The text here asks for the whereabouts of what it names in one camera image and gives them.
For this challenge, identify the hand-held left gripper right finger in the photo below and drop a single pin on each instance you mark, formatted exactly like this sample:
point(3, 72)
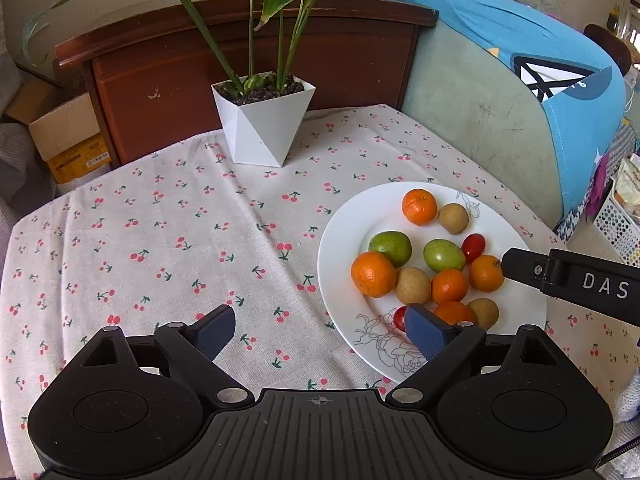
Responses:
point(424, 332)

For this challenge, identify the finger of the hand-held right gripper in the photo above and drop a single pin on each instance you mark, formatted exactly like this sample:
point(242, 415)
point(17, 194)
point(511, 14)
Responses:
point(525, 266)

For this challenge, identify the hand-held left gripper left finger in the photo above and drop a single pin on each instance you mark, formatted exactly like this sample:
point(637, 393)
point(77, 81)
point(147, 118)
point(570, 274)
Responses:
point(218, 332)

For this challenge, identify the red cherry tomato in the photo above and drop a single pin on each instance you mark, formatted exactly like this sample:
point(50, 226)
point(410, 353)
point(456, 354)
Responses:
point(473, 247)
point(399, 317)

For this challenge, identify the orange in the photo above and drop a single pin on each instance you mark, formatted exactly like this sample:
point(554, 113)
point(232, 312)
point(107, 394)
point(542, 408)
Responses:
point(419, 206)
point(454, 312)
point(450, 286)
point(373, 274)
point(485, 274)

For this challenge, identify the brown kiwi fruit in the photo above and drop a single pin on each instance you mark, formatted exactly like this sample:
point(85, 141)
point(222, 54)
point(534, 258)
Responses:
point(485, 311)
point(413, 285)
point(453, 218)

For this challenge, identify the light green mango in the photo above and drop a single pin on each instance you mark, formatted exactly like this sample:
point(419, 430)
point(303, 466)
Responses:
point(444, 255)

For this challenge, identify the white plate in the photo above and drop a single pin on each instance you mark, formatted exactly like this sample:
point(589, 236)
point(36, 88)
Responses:
point(345, 240)

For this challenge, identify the white perforated basket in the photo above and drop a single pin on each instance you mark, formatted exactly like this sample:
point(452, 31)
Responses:
point(617, 225)

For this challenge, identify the colourful patterned cloth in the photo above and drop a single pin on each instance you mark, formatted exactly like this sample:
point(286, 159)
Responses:
point(580, 220)

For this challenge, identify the round green lime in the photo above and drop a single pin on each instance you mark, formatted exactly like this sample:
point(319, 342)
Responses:
point(390, 248)

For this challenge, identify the beige packet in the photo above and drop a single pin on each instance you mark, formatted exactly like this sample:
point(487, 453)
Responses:
point(627, 185)

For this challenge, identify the cherry print tablecloth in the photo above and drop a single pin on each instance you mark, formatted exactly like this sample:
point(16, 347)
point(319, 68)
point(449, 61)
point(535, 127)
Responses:
point(150, 240)

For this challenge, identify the pale green chair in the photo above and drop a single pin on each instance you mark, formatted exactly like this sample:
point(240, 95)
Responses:
point(480, 125)

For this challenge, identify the white angular plant pot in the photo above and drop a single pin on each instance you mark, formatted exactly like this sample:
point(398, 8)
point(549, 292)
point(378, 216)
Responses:
point(260, 125)

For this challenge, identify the dark wooden chair back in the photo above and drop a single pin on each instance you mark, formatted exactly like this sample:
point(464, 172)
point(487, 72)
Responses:
point(607, 47)

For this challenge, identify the blue covered chair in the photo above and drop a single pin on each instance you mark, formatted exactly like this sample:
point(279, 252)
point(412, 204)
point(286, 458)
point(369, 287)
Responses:
point(500, 25)

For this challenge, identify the brown wooden headboard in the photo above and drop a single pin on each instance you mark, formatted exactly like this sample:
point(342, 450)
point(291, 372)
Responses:
point(175, 90)

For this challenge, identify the open cardboard box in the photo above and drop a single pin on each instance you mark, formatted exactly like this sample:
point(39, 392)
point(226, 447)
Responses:
point(65, 135)

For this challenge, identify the grey checked curtain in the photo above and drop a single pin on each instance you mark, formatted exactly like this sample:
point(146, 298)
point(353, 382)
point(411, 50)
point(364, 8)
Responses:
point(15, 170)

